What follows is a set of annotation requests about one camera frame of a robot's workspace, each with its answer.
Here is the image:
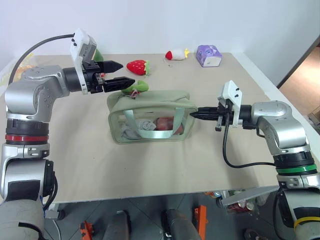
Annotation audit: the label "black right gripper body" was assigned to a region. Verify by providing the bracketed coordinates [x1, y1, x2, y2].
[215, 98, 235, 132]

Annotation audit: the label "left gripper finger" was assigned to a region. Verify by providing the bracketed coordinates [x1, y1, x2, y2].
[102, 76, 136, 93]
[101, 60, 124, 74]

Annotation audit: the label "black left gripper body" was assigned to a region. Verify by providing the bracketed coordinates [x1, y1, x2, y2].
[81, 60, 106, 95]

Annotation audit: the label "green plush toy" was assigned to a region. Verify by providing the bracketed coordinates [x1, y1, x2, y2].
[93, 48, 105, 63]

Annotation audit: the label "red strawberry plush toy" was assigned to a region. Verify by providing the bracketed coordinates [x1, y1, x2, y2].
[125, 59, 152, 77]

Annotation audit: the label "green clear-sided zip pouch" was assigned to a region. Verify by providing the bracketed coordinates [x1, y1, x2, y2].
[106, 90, 199, 146]

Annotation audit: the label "red item in pouch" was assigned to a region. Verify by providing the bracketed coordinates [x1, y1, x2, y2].
[154, 115, 185, 135]

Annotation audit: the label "grey cloth in pouch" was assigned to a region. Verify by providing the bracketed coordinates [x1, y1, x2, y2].
[120, 119, 158, 141]

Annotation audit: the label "white and red plush toy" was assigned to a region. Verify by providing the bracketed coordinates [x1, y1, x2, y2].
[164, 48, 186, 62]

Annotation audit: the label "purple tissue pack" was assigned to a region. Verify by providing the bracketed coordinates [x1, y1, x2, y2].
[195, 44, 224, 69]

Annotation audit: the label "yellow printed plastic bag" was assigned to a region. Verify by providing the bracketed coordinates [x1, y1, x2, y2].
[0, 52, 35, 87]

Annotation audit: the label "grey metal plate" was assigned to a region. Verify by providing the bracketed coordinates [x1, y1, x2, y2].
[219, 185, 280, 207]

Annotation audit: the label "cardboard box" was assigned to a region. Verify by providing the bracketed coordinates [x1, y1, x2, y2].
[306, 104, 320, 124]

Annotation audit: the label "brown wooden door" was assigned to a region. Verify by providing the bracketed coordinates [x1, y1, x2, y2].
[276, 33, 320, 118]

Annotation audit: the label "red drink cans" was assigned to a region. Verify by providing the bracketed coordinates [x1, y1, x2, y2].
[225, 200, 255, 214]

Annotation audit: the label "orange clamp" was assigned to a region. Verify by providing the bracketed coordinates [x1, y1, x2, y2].
[193, 204, 210, 233]
[79, 220, 95, 240]

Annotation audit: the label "dark rounded shape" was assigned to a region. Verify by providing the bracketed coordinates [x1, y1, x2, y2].
[160, 208, 205, 240]
[103, 210, 132, 240]

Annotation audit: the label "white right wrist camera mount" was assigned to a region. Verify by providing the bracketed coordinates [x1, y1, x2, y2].
[216, 80, 244, 129]

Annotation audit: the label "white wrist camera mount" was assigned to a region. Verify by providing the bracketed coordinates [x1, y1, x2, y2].
[68, 27, 98, 95]
[216, 80, 244, 129]

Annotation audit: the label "green plush keychain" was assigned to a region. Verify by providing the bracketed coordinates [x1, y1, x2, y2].
[121, 79, 150, 98]

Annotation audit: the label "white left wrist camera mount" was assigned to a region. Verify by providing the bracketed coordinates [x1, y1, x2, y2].
[68, 27, 98, 95]

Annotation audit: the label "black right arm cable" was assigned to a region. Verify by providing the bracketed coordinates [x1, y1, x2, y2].
[222, 124, 276, 169]

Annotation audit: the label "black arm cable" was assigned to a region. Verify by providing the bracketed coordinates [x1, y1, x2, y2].
[8, 34, 76, 85]
[222, 124, 276, 169]

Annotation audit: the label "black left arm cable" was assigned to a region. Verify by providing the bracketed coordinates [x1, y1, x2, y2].
[8, 34, 76, 85]

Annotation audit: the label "grey table leg bracket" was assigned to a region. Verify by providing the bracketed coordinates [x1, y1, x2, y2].
[44, 209, 66, 221]

